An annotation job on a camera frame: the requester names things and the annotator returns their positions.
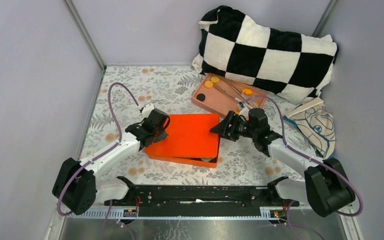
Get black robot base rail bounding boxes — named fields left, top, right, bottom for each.
left=104, top=185, right=291, bottom=218

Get orange fish cookie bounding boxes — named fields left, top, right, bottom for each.
left=241, top=88, right=253, bottom=96

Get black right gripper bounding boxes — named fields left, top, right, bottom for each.
left=209, top=110, right=257, bottom=142

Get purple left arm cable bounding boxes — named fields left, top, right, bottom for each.
left=56, top=82, right=143, bottom=240

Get metal serving tongs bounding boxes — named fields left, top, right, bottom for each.
left=211, top=75, right=258, bottom=109

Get pink cookie tray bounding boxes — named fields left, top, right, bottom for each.
left=191, top=73, right=266, bottom=117

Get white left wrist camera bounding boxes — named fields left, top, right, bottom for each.
left=139, top=103, right=155, bottom=118

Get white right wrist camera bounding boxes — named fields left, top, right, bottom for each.
left=237, top=106, right=250, bottom=119

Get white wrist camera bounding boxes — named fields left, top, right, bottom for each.
left=139, top=103, right=155, bottom=118
left=237, top=106, right=250, bottom=119

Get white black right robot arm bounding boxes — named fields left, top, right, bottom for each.
left=210, top=108, right=356, bottom=217

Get floral tablecloth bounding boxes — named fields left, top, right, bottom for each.
left=81, top=66, right=303, bottom=186

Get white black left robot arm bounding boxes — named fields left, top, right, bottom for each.
left=52, top=104, right=171, bottom=216

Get black sandwich cookie top left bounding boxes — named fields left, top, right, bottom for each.
left=196, top=93, right=206, bottom=102

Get orange box lid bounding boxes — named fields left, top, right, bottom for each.
left=143, top=113, right=220, bottom=159

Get beige blue printed cloth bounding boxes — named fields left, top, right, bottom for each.
left=283, top=97, right=336, bottom=159

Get orange cookie box with liners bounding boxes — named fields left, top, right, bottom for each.
left=147, top=153, right=219, bottom=169

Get black white checkered pillow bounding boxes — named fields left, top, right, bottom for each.
left=192, top=5, right=339, bottom=105

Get yellow round biscuit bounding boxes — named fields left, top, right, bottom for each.
left=204, top=80, right=214, bottom=89
left=210, top=75, right=220, bottom=84

